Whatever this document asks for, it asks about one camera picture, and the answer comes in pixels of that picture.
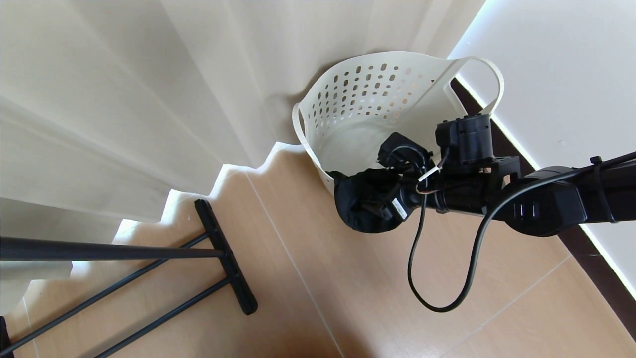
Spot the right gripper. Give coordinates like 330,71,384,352
392,173,498,221

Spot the black garment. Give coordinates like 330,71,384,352
333,168,414,234

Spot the white laundry basket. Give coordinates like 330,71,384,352
292,51,505,196

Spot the black clothes rack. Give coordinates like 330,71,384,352
0,199,259,358

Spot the beige curtain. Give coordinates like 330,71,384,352
0,0,486,317

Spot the black cable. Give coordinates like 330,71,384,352
407,151,636,313

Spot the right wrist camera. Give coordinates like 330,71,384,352
376,131,436,176

